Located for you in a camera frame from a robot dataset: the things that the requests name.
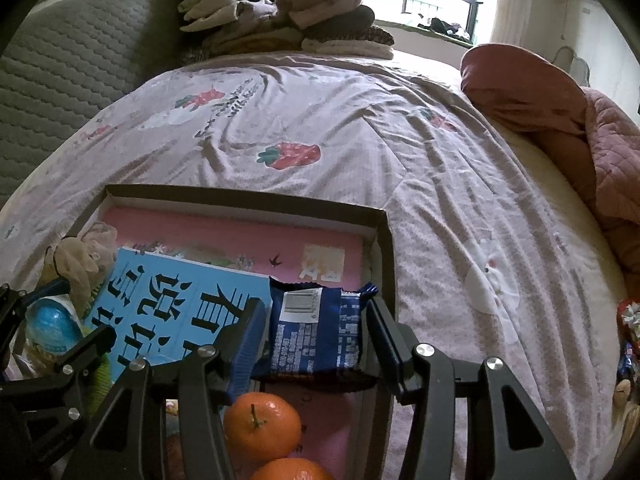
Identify grey quilted headboard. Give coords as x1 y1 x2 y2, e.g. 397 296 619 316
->
0 0 186 206

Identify white chair back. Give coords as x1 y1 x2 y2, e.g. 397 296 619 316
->
550 46 591 86

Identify cream curtain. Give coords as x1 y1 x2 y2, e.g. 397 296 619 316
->
490 0 538 48

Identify beige plush toy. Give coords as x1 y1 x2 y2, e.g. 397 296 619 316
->
40 222 121 311

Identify tangerine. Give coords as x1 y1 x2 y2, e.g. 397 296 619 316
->
248 457 333 480
222 392 303 463

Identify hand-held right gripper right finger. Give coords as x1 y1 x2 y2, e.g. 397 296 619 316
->
366 297 576 480

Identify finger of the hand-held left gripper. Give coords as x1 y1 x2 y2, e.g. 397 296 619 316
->
0 279 71 331
0 326 117 421

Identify shallow cardboard box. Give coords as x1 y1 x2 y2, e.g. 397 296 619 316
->
65 184 398 480

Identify blue snack packet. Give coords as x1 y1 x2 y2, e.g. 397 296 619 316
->
255 276 381 394

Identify dark clothes on sill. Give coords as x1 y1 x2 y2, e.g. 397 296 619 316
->
422 17 471 41

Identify pink pillow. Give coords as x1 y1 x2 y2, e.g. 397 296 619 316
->
460 44 598 198

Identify colourful candy wrappers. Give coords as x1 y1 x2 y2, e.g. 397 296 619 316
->
617 300 640 376

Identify green fuzzy ring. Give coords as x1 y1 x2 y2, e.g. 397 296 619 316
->
82 355 118 406

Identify pile of folded clothes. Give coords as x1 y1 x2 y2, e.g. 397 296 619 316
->
172 0 396 61

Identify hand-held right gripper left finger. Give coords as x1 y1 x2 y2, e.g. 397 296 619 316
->
65 297 268 480

